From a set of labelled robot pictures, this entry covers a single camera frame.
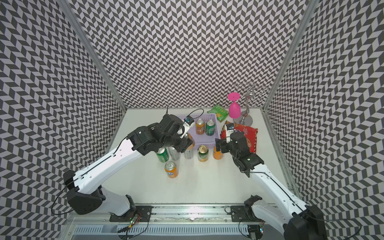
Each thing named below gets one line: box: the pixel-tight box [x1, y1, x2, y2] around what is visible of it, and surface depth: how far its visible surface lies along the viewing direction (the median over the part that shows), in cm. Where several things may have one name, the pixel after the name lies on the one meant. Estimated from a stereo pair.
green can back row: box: [205, 119, 216, 136], surface depth 98 cm
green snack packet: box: [207, 105, 229, 123], surface depth 114 cm
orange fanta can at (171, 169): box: [164, 161, 179, 179], surface depth 80 cm
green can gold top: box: [197, 144, 209, 162], surface depth 86 cm
